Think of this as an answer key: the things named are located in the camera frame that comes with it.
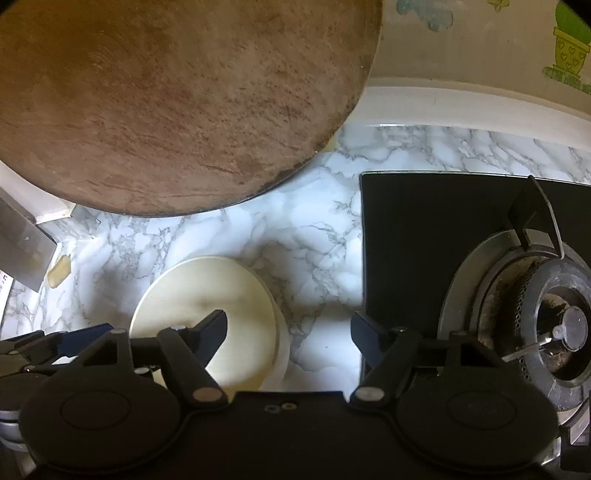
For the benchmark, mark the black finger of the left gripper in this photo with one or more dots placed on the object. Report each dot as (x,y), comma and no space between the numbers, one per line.
(71,344)

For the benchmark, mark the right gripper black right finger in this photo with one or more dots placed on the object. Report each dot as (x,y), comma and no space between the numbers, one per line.
(390,355)

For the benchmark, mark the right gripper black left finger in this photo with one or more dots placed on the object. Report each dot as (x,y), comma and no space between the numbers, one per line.
(186,353)

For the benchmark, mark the cream round plate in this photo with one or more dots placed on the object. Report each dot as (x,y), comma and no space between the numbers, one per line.
(255,352)

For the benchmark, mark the stainless steel bowl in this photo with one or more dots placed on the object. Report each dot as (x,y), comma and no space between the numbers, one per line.
(10,433)

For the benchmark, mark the yellow adhesive pad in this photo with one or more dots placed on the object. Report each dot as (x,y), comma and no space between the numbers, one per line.
(59,272)

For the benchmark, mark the white knife rack box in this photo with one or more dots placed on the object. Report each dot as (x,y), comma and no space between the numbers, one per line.
(38,205)

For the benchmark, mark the gas burner with grate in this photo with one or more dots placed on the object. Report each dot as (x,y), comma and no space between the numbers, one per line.
(525,295)

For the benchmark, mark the black gas stove top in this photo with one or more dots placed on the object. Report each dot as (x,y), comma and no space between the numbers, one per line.
(417,230)

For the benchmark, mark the round wooden cutting board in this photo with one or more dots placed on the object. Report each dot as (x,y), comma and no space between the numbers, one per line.
(162,108)

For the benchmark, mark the steel cleaver with wooden handle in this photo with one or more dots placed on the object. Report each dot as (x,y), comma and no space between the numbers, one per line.
(26,251)

